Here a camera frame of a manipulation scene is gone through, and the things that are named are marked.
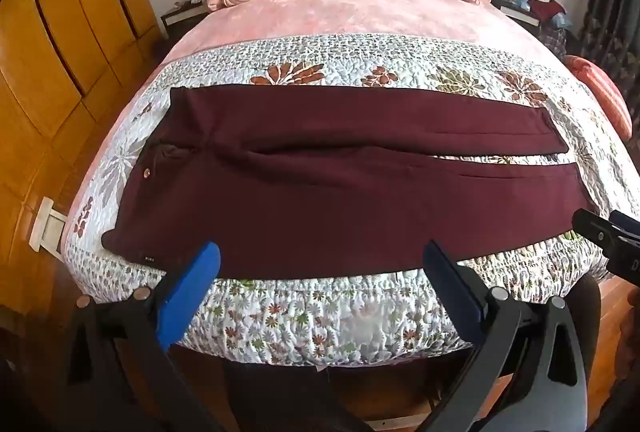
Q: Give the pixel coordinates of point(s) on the pink bed sheet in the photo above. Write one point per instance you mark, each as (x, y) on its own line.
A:
(350, 12)

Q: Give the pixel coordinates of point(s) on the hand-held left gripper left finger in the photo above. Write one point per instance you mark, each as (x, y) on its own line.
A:
(192, 289)

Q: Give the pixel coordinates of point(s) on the maroon pants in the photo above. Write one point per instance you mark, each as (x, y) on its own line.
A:
(325, 182)

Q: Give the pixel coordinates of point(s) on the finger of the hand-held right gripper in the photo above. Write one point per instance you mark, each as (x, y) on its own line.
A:
(625, 223)
(590, 224)

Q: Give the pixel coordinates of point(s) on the white floral quilt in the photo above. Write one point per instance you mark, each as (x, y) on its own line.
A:
(320, 57)

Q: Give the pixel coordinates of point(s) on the dark cluttered nightstand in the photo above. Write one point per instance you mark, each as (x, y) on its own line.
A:
(515, 10)

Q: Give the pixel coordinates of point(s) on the orange wooden wardrobe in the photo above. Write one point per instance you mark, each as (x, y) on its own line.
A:
(60, 37)

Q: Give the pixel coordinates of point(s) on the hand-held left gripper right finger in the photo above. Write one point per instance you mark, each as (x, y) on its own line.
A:
(450, 292)

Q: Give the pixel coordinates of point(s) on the small white stool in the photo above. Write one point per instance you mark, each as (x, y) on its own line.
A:
(47, 227)

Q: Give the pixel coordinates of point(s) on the orange striped pillow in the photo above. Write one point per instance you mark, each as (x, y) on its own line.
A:
(602, 87)

